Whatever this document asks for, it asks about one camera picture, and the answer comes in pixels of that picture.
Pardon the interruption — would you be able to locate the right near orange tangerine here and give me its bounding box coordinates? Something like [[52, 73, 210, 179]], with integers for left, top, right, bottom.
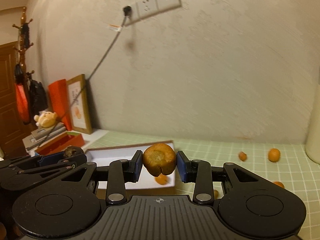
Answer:
[[214, 190, 219, 199]]

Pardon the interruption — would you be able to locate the peeled brown-orange fruit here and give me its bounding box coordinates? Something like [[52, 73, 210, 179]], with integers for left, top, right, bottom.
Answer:
[[143, 143, 177, 177]]

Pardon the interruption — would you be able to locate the red hanging bag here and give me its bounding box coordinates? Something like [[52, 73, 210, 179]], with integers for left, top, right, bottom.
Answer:
[[14, 63, 30, 125]]

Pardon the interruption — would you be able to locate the black hanging bag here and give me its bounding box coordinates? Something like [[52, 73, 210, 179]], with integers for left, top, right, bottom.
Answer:
[[29, 80, 48, 116]]

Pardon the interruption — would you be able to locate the wooden coat rack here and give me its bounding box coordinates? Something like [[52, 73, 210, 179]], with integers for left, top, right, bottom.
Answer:
[[12, 7, 34, 85]]

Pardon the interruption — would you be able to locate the brown wooden door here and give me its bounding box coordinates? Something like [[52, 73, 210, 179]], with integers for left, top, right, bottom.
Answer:
[[0, 42, 30, 159]]

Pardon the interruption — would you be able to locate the red book upright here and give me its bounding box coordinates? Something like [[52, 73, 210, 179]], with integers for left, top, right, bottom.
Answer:
[[48, 79, 72, 131]]

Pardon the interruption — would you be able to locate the brown cardboard box white inside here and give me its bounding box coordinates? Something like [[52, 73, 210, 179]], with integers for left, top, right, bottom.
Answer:
[[85, 142, 175, 190]]

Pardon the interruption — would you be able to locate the plush toy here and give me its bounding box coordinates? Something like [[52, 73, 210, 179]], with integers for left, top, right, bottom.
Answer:
[[34, 111, 57, 128]]

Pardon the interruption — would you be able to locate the large orange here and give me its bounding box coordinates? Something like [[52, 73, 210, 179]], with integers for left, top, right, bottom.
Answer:
[[273, 181, 285, 189]]

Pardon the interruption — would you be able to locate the red gift box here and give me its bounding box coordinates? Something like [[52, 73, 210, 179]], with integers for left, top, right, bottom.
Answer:
[[35, 132, 85, 155]]

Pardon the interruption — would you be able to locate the tiny orange kumquat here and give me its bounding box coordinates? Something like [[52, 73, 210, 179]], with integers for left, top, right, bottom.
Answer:
[[238, 151, 247, 161]]

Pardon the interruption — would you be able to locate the small orange tangerine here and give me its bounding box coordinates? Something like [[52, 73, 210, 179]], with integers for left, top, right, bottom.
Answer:
[[268, 148, 281, 163]]

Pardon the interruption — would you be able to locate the black power cable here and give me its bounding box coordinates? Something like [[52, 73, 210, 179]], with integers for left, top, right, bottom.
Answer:
[[37, 15, 127, 148]]

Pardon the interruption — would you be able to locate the dark brown round fruit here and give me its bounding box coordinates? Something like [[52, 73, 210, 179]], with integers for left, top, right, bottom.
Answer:
[[63, 146, 81, 158]]

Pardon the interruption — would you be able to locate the wooden picture frame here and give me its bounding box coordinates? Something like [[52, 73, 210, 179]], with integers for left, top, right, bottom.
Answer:
[[67, 74, 93, 134]]

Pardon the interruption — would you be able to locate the white wall socket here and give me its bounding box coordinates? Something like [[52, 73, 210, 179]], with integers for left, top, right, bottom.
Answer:
[[125, 0, 182, 26]]

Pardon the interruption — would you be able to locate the green checkered tablecloth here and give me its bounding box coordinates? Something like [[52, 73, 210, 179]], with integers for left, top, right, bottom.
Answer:
[[85, 129, 320, 240]]

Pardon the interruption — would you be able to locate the black power plug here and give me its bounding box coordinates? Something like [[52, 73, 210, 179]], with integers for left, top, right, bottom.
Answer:
[[123, 5, 132, 17]]

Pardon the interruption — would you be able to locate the cream thermos jug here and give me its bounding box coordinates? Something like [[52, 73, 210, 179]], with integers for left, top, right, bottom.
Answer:
[[305, 84, 320, 164]]

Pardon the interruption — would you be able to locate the stack of books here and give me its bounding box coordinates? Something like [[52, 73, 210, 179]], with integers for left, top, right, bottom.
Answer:
[[22, 122, 67, 152]]

